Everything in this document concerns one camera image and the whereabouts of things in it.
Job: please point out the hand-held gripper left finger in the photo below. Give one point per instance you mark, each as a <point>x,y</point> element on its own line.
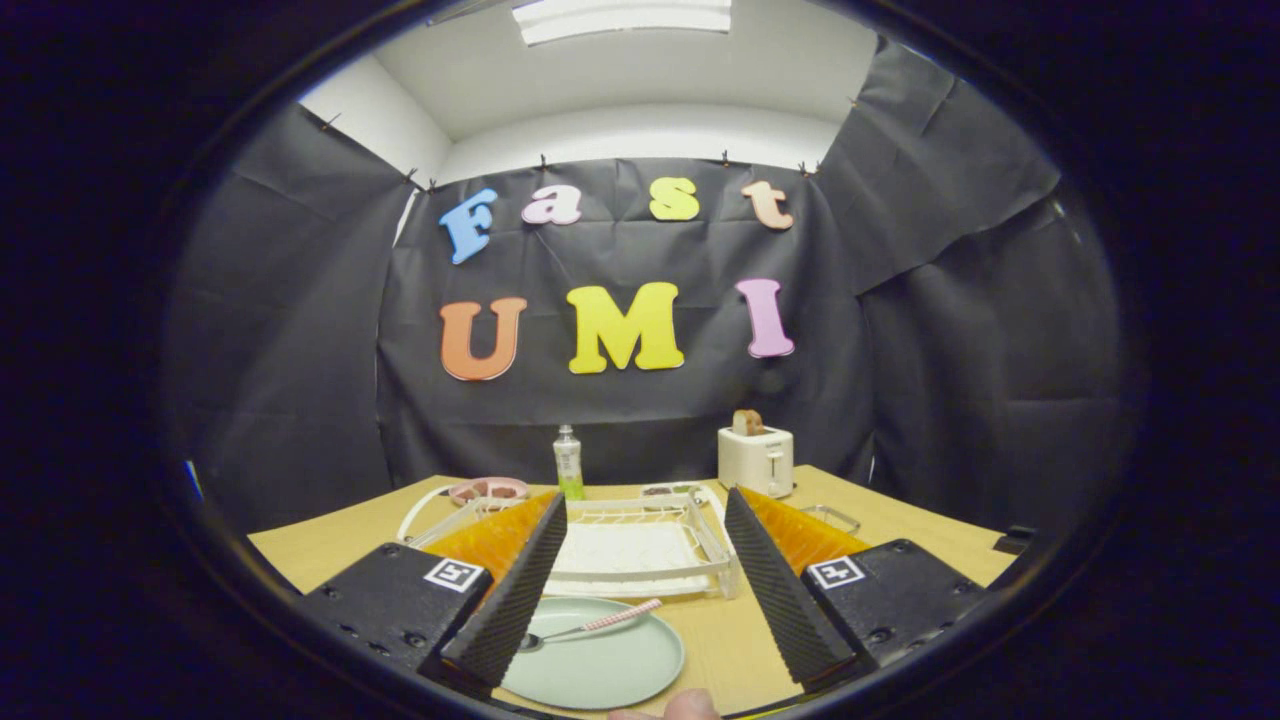
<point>520,590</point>

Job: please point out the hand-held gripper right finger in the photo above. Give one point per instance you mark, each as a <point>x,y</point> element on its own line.
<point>770,585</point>

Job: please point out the light green plate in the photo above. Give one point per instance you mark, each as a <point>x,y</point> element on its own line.
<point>600,670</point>

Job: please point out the pink plate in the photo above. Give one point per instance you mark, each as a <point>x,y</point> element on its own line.
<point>460,490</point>

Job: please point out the white toaster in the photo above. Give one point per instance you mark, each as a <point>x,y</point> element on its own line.
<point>755,462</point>

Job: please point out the clear bottle with green liquid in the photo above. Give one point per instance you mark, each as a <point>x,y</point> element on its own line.
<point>569,462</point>

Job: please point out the white divided tray with beans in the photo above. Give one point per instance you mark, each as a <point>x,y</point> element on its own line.
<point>660,491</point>

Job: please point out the brown toast slice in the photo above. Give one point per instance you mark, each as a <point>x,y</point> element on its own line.
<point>748,423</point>

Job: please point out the black block at table edge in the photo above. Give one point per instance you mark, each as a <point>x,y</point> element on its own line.
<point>1015,540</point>

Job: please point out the ceiling light panel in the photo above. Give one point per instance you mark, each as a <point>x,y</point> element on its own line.
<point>620,18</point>

